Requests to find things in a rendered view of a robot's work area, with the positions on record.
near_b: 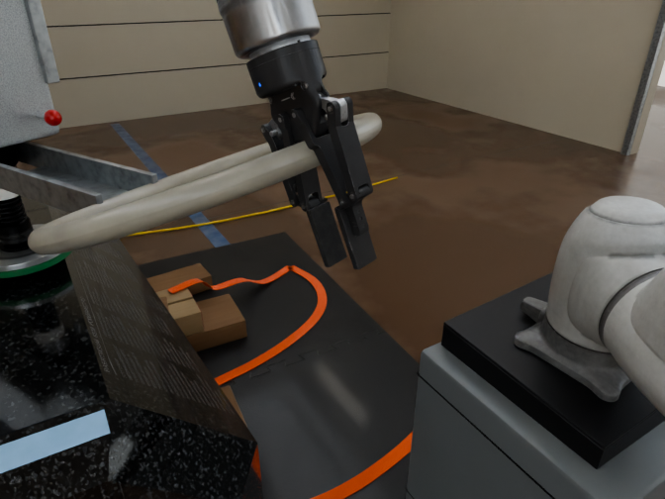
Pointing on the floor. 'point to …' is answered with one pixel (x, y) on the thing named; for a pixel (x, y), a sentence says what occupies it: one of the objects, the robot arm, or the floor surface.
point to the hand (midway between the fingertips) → (341, 236)
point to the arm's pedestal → (509, 447)
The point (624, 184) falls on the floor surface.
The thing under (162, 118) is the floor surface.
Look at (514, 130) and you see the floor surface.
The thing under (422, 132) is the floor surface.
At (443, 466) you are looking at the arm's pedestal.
